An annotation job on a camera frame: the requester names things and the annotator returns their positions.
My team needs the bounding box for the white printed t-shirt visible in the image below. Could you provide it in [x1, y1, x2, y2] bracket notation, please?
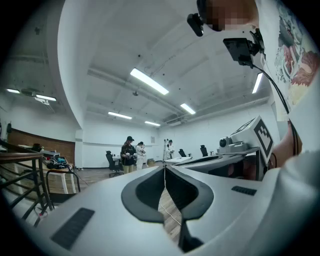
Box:
[254, 0, 320, 176]

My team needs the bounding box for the black railing with wooden handrail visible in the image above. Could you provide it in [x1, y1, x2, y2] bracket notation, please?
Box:
[0, 138, 55, 228]

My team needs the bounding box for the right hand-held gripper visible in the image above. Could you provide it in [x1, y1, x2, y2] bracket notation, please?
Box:
[166, 115, 275, 181]

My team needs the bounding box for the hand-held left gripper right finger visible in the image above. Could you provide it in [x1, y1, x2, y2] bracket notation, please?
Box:
[165, 165, 301, 256]

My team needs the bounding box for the tangle of cables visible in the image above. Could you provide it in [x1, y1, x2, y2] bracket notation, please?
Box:
[46, 156, 70, 171]

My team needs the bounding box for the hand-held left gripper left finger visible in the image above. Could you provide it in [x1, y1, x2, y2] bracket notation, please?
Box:
[33, 166, 183, 256]

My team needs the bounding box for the thick black cable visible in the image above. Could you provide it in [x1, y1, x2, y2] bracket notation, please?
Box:
[251, 63, 301, 157]

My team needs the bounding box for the wooden table with white legs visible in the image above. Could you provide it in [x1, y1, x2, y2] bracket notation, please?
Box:
[42, 159, 78, 195]

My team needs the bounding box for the black head camera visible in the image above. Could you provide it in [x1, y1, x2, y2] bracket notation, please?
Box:
[186, 12, 205, 38]

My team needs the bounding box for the person's right forearm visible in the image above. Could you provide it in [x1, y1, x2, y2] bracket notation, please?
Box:
[271, 119, 303, 169]

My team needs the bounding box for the person's head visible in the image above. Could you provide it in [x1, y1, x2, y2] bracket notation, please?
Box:
[196, 0, 260, 33]

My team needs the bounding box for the black chest-mounted device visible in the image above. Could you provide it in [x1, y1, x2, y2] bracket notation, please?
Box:
[222, 27, 266, 67]

